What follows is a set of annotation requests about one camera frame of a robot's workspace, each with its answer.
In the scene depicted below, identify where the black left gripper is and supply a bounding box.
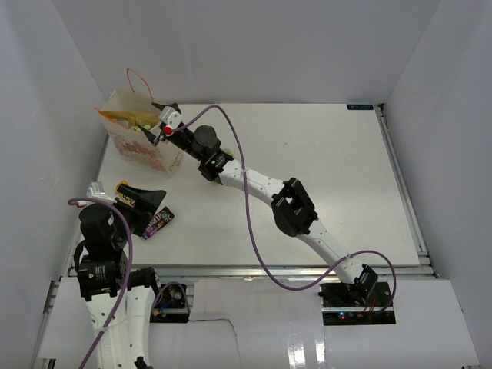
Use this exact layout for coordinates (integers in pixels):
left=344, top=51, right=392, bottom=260
left=108, top=182, right=165, bottom=246

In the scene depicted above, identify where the brown M&M packet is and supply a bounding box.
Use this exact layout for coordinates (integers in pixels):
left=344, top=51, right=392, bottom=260
left=141, top=206, right=175, bottom=240

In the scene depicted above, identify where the yellow M&M packet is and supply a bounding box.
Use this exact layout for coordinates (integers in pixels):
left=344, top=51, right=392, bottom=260
left=115, top=181, right=139, bottom=208

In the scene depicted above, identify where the kettle chips bag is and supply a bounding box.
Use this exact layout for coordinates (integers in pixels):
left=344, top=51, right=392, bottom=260
left=98, top=111, right=158, bottom=126

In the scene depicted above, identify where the beige paper bag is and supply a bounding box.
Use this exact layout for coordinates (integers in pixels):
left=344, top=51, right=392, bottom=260
left=95, top=68, right=184, bottom=176

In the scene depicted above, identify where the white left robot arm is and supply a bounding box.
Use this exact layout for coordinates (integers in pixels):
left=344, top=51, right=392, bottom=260
left=68, top=182, right=166, bottom=368

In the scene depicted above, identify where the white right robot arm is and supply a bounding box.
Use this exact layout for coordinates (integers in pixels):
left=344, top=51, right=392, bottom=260
left=148, top=103, right=378, bottom=307

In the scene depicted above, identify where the blue table label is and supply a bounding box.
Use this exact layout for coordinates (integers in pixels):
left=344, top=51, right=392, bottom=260
left=347, top=104, right=374, bottom=111

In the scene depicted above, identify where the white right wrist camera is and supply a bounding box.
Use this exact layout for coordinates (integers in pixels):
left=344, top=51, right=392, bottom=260
left=158, top=106, right=183, bottom=136

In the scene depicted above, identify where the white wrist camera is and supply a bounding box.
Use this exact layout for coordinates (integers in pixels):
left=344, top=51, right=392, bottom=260
left=158, top=106, right=183, bottom=136
left=71, top=181, right=116, bottom=208

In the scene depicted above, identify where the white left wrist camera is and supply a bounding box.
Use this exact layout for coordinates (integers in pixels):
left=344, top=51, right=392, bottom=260
left=71, top=181, right=116, bottom=208

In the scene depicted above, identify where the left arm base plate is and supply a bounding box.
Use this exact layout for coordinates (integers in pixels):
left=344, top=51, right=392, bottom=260
left=150, top=284, right=189, bottom=324

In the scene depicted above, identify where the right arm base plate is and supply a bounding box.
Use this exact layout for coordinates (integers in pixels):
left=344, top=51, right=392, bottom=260
left=318, top=282, right=397, bottom=327

